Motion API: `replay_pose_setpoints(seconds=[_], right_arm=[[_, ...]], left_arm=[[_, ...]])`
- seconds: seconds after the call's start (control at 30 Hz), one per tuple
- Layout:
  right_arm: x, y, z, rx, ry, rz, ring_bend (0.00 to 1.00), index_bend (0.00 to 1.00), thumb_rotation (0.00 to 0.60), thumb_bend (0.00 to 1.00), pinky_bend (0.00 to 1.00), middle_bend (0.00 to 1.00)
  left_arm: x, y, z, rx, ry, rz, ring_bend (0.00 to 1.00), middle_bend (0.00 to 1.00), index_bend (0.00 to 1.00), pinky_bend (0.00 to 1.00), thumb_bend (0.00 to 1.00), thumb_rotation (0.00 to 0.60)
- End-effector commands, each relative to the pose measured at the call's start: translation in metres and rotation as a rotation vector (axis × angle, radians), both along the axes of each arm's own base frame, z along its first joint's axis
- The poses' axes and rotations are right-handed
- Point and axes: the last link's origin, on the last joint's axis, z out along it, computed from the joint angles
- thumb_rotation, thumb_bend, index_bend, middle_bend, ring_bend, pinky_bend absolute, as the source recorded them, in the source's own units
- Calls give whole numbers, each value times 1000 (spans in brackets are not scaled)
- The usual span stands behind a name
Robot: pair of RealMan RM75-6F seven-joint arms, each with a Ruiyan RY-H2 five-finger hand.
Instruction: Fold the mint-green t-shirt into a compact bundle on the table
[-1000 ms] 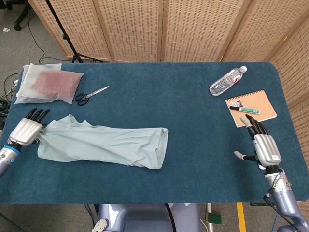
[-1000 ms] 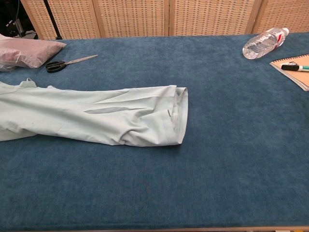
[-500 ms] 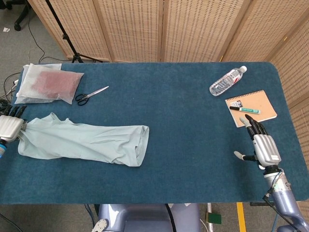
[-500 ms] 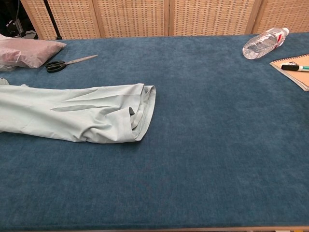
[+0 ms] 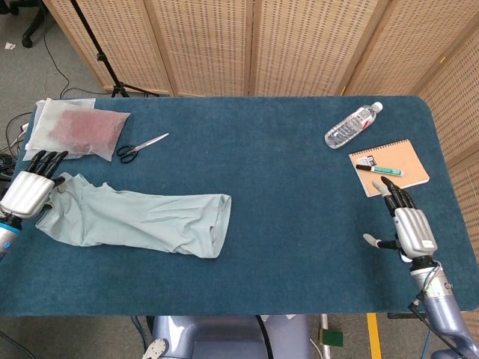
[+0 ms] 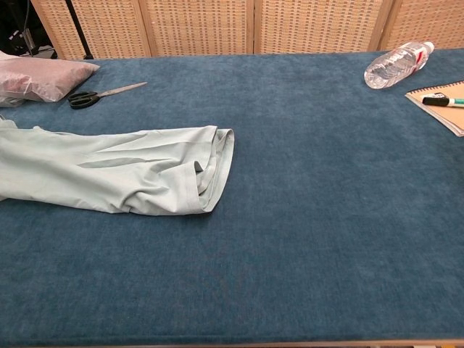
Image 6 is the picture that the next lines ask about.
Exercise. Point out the light blue t-shirt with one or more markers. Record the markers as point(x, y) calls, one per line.
point(108, 170)

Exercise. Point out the blue velvet table cover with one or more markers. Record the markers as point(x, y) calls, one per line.
point(290, 253)

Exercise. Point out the wicker folding screen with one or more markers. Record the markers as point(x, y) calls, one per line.
point(199, 25)

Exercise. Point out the clear plastic water bottle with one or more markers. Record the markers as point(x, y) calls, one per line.
point(391, 67)

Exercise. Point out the plastic bag with red cloth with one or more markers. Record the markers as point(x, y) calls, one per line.
point(43, 78)

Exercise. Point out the black tripod stand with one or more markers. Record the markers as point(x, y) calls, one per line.
point(77, 29)

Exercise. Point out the black green marker pen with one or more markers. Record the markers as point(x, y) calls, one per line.
point(435, 101)

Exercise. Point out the brown spiral notebook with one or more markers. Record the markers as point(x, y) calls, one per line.
point(442, 117)

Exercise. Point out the white translucent plastic bag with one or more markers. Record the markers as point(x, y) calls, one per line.
point(9, 102)

